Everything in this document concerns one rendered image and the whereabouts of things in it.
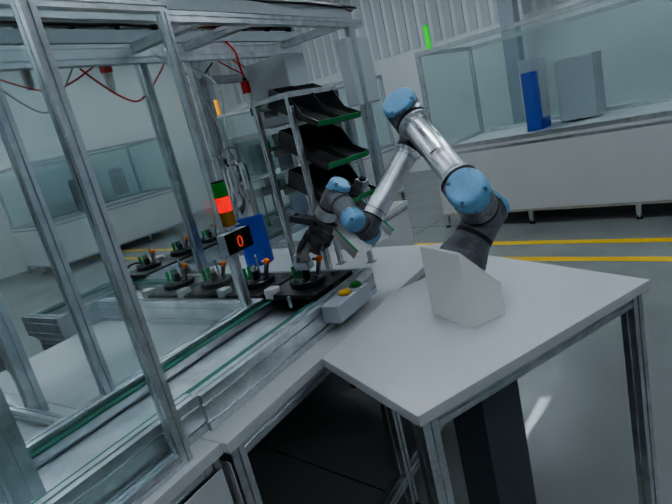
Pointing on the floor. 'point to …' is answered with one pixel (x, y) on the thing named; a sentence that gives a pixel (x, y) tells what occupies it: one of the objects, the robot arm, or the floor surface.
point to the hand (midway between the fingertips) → (300, 256)
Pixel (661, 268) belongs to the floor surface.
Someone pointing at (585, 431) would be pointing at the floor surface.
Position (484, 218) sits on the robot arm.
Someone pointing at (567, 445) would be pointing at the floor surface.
